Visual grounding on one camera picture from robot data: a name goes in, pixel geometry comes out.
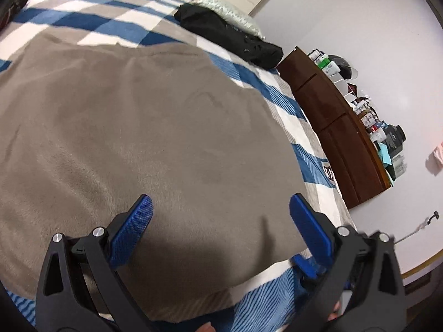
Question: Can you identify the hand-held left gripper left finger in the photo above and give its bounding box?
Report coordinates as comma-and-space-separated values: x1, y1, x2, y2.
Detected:
35, 194, 154, 332

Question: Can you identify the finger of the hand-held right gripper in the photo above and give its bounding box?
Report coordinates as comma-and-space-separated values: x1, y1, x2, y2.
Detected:
292, 254, 321, 282

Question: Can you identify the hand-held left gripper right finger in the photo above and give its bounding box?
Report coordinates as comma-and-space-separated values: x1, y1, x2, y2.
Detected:
289, 193, 407, 332

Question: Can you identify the taupe fleece blanket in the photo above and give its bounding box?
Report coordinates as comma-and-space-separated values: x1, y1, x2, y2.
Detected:
0, 33, 310, 322

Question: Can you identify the teal cloth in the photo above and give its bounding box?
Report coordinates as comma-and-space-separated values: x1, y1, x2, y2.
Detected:
377, 145, 395, 182

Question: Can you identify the brown wooden dresser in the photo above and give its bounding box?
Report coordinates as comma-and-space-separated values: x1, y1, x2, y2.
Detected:
277, 46, 393, 210

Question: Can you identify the row of toiletry bottles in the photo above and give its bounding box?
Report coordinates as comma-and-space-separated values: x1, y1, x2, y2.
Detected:
308, 50, 407, 180

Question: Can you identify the pink cloth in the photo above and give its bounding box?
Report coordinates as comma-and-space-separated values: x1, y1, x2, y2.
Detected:
431, 142, 443, 175

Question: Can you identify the black helmet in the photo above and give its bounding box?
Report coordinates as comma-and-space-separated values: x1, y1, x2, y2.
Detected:
327, 55, 354, 80

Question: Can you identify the black garment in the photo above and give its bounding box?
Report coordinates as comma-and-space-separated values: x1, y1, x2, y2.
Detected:
173, 3, 284, 70

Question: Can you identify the blue white checked blanket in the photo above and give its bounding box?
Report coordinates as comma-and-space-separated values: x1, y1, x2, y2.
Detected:
0, 0, 357, 332

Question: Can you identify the pale patterned pillow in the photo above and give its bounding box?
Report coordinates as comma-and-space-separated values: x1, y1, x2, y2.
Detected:
192, 0, 267, 40

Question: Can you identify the black camera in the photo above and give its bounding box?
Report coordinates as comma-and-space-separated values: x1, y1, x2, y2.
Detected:
384, 124, 406, 156

